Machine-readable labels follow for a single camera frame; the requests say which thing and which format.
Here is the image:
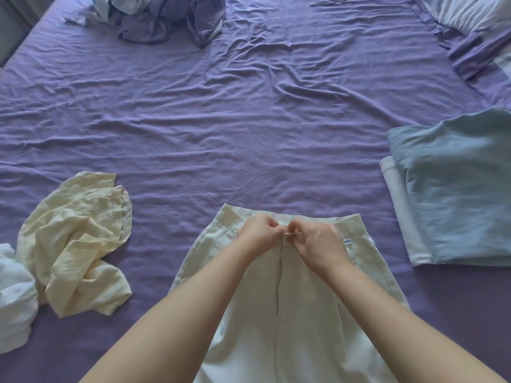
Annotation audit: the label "crumpled purple grey quilt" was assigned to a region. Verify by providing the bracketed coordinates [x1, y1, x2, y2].
[63, 0, 227, 48]

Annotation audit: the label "person's right forearm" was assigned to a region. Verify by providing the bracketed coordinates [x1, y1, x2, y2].
[318, 258, 508, 383]

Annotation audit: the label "person's left forearm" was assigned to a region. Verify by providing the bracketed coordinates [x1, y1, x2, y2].
[79, 242, 261, 383]

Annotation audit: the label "white jeans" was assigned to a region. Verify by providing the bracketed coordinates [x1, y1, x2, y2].
[378, 155, 435, 268]

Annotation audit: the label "light blue denim jeans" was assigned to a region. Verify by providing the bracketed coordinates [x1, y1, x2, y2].
[386, 108, 511, 268]

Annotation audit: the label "purple sheet bed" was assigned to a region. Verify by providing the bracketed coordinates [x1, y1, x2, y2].
[0, 0, 511, 383]

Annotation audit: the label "person's left hand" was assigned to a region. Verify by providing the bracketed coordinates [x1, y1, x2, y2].
[235, 213, 283, 264]

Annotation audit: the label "person's right hand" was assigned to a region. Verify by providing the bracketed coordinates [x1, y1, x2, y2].
[287, 218, 353, 277]

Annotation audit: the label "pale yellow garment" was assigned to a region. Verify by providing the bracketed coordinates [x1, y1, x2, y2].
[15, 171, 134, 319]

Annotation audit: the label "white t-shirt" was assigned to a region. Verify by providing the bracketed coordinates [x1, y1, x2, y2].
[0, 243, 40, 355]

